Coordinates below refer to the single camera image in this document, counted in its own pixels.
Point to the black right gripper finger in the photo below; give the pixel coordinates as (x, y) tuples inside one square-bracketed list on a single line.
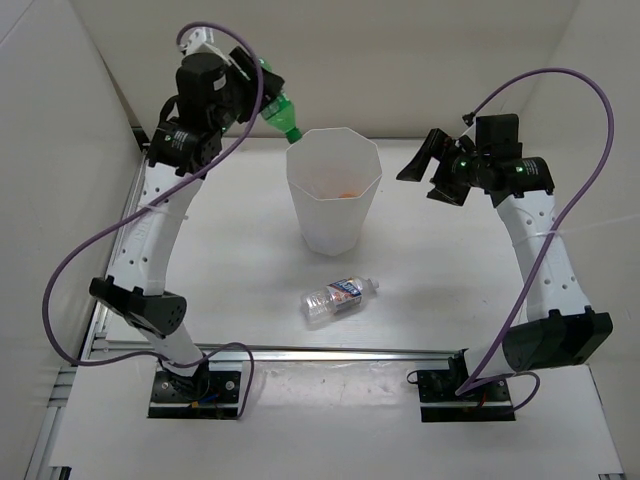
[(435, 146), (450, 194)]

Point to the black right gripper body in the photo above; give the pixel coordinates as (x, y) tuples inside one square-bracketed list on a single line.
[(463, 165)]

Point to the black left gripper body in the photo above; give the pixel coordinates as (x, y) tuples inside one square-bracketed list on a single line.
[(240, 96)]

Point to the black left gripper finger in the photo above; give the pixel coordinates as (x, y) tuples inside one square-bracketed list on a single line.
[(248, 69), (272, 87)]

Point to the green plastic soda bottle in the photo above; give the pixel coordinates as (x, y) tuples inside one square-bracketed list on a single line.
[(281, 113)]

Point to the clear bottle red blue label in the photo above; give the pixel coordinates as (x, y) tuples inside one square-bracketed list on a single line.
[(337, 300)]

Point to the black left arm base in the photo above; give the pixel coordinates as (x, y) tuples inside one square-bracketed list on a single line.
[(213, 395)]

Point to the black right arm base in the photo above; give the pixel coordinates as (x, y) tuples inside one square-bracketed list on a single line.
[(439, 403)]

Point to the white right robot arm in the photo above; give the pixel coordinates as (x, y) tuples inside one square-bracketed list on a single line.
[(552, 324)]

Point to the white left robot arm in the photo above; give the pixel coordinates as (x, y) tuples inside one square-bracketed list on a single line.
[(134, 286)]

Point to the white octagonal plastic bin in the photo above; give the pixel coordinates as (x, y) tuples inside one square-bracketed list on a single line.
[(322, 165)]

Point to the aluminium table frame rail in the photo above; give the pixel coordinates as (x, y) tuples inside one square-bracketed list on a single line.
[(333, 402)]

